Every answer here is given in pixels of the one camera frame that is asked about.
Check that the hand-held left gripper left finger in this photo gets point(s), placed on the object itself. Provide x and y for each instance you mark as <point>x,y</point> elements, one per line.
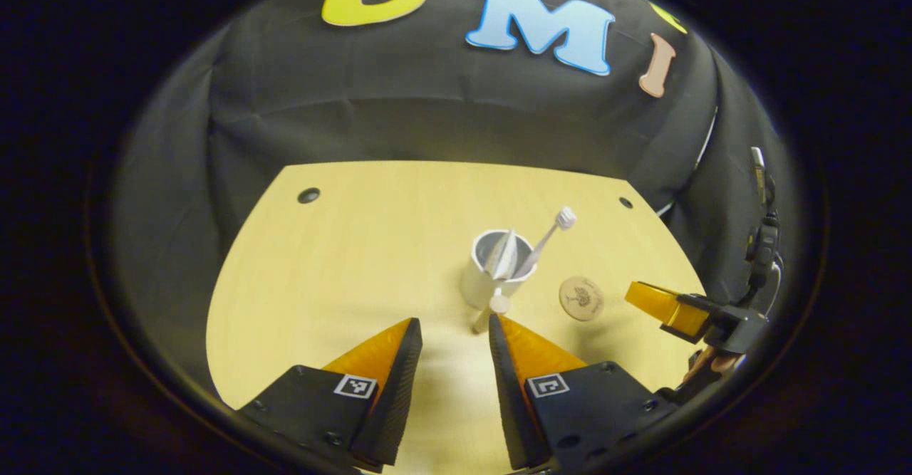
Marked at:
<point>395,397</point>

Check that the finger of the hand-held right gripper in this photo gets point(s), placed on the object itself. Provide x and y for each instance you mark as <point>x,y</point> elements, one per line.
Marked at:
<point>659,300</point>

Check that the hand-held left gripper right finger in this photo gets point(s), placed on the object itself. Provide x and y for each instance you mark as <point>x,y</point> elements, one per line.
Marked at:
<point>507,404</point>

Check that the round cork coaster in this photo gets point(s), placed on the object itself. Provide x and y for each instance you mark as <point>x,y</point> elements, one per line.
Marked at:
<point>581,298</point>

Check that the pale pink toothbrush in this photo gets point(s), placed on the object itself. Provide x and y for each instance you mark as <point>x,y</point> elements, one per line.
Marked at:
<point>545,236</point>

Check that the white toothpaste tube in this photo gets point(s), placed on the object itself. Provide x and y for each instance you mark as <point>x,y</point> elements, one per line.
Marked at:
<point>504,258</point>

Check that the light wooden desktop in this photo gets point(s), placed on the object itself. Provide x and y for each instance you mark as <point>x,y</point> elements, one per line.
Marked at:
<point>356,247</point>

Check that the black backdrop cloth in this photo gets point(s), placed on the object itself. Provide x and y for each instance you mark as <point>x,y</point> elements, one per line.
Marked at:
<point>427,105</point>

